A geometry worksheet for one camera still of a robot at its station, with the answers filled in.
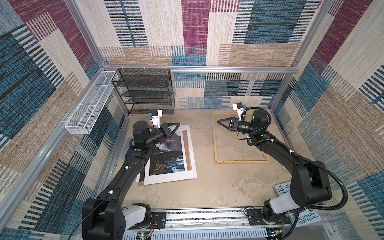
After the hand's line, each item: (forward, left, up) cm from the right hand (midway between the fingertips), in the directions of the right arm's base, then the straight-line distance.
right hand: (218, 124), depth 76 cm
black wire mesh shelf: (+41, +49, -9) cm, 65 cm away
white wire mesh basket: (0, +64, +7) cm, 64 cm away
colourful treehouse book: (-38, -39, -25) cm, 60 cm away
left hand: (-2, +18, +4) cm, 19 cm away
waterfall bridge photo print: (-3, +30, -27) cm, 40 cm away
